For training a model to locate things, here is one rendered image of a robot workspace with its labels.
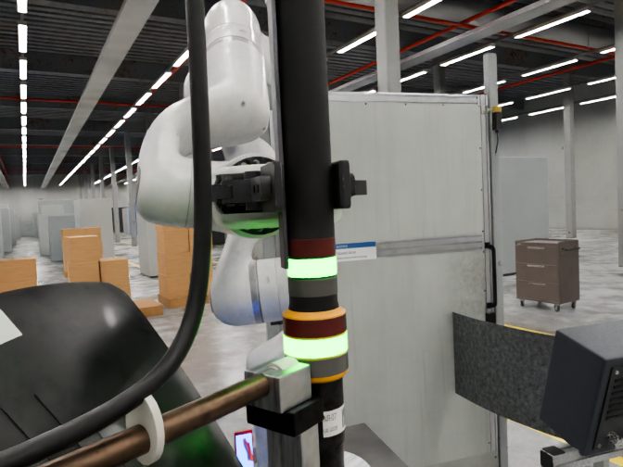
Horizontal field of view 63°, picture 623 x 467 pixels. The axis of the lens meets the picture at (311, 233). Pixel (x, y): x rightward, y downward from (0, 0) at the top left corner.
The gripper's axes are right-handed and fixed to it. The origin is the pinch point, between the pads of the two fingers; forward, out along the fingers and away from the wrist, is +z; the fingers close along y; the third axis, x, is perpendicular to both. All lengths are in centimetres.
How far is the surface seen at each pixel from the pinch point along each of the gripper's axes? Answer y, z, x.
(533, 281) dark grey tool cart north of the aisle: -464, -510, -112
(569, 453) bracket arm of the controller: -55, -34, -45
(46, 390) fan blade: 16.2, 1.1, -11.0
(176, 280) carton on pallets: -24, -804, -106
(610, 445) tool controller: -61, -31, -43
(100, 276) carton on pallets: 83, -744, -83
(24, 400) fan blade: 17.2, 1.9, -11.2
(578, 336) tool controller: -59, -36, -26
